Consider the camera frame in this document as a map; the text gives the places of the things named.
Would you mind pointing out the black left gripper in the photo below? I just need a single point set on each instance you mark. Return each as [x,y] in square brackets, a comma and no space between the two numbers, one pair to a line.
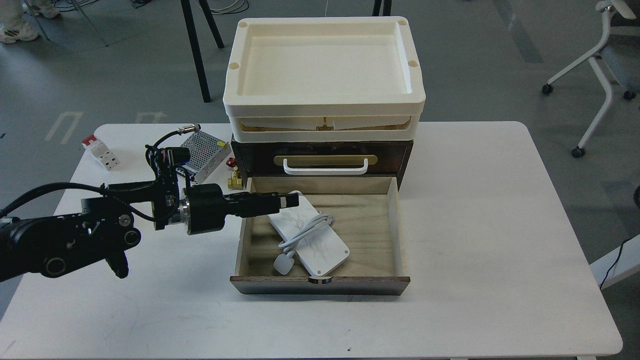
[207,206]

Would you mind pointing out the white marble power bank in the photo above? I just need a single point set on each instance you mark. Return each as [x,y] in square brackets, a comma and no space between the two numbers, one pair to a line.
[307,234]

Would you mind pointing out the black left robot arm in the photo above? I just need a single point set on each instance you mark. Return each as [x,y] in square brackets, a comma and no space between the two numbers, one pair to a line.
[58,245]

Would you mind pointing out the dark wooden cabinet body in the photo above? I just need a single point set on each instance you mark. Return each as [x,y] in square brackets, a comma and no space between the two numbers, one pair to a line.
[261,166]

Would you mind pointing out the metal mesh power supply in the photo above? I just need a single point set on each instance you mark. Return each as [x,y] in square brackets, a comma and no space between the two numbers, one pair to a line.
[206,154]

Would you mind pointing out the open wooden drawer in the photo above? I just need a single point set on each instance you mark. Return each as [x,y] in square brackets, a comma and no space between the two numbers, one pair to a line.
[367,216]

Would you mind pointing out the cream stacked plastic trays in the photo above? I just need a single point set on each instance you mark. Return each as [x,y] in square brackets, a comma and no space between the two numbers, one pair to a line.
[324,79]

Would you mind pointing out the red white circuit breaker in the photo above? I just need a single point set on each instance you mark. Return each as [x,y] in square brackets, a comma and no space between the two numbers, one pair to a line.
[98,149]

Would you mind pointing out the white table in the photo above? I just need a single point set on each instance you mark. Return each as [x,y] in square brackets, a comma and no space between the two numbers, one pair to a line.
[495,269]

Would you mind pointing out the white sneaker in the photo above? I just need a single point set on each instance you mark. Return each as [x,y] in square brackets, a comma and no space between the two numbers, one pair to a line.
[23,32]

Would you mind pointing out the white office chair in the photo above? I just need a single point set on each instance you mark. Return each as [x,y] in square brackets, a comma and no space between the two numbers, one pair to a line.
[620,52]

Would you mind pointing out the brass valve red handle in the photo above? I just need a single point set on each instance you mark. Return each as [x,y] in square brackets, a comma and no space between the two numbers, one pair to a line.
[235,181]

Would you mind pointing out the white drawer handle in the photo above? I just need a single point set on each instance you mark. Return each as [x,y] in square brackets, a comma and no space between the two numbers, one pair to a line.
[325,171]

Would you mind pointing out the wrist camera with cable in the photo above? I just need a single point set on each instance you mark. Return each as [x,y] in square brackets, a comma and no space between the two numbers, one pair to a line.
[163,161]

